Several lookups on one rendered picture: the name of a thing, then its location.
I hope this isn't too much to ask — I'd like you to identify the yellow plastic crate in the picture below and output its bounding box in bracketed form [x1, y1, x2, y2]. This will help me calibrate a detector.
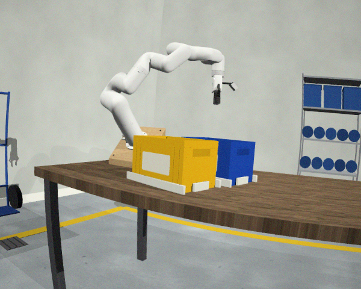
[132, 135, 218, 193]

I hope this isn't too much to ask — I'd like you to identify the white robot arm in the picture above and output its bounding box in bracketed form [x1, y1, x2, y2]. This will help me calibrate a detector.
[100, 42, 224, 150]

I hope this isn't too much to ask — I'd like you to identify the blue divided crate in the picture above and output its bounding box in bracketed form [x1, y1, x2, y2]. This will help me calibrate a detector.
[190, 137, 255, 186]

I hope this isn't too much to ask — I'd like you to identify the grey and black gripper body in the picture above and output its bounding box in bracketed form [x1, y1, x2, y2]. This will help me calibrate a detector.
[212, 75, 224, 93]

